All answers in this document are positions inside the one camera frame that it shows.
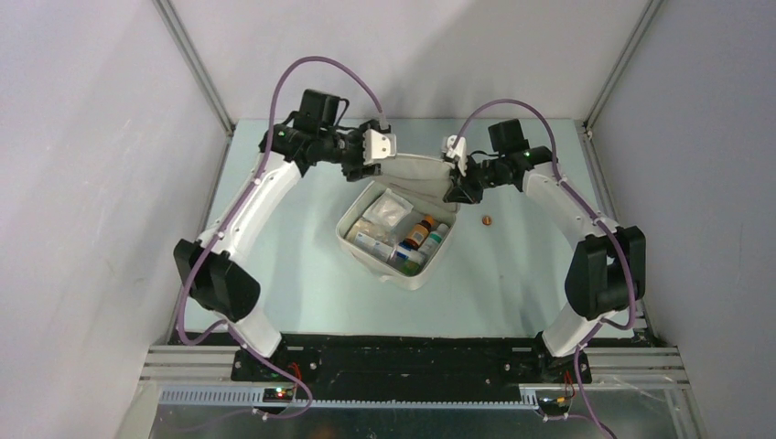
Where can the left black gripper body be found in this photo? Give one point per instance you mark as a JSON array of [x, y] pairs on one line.
[[348, 151]]

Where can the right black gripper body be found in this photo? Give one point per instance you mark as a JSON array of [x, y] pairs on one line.
[[479, 176]]

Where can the white bottle green label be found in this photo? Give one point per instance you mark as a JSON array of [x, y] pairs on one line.
[[433, 240]]

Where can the brown medicine bottle orange cap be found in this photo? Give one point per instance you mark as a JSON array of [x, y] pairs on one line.
[[419, 232]]

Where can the white medicine kit case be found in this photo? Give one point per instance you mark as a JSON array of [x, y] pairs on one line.
[[423, 181]]

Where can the clear bag of pads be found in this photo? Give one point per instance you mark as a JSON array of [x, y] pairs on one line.
[[388, 210]]

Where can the blue cotton swab packet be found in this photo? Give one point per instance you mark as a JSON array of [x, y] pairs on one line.
[[378, 249]]

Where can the blue white bandage roll packet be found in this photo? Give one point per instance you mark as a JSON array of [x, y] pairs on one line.
[[404, 253]]

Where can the bag of latex gloves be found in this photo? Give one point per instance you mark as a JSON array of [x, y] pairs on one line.
[[370, 229]]

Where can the small green box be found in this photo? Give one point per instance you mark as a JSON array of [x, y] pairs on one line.
[[411, 268]]

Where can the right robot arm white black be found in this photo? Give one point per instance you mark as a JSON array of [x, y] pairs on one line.
[[607, 271]]

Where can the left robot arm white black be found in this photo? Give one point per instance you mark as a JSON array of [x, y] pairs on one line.
[[212, 266]]

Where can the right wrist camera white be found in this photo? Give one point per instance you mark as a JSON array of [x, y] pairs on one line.
[[454, 152]]

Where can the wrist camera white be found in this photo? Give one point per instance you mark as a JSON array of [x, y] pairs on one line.
[[454, 152], [378, 147]]

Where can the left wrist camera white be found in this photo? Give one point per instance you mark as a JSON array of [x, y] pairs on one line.
[[378, 147]]

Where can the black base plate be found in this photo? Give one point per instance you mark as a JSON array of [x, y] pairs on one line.
[[412, 369]]

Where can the aluminium frame rail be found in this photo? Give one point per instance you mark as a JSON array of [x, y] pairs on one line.
[[633, 248]]

